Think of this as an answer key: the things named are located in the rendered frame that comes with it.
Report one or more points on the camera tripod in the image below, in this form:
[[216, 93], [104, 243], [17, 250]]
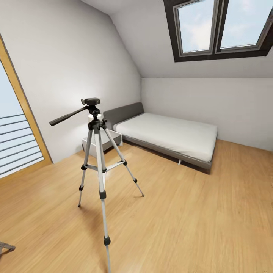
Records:
[[94, 127]]

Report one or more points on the table lamp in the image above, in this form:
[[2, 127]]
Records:
[[90, 117]]

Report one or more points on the nightstand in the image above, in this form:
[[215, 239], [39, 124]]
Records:
[[106, 143]]

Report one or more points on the bed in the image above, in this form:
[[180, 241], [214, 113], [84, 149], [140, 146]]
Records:
[[190, 141]]

